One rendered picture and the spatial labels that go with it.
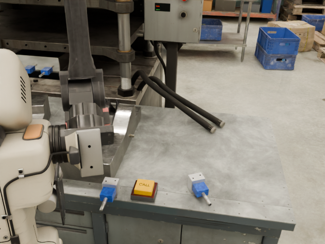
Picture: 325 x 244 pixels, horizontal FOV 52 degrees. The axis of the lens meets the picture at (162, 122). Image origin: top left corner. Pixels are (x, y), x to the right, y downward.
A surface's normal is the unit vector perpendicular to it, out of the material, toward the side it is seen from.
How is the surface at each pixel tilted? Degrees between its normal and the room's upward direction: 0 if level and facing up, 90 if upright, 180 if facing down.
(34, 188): 82
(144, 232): 90
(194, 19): 90
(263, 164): 0
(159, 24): 90
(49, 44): 90
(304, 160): 0
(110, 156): 0
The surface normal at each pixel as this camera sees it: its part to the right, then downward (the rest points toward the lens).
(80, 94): 0.15, -0.40
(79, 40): 0.22, 0.34
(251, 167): 0.02, -0.87
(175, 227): -0.16, 0.49
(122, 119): -0.05, -0.54
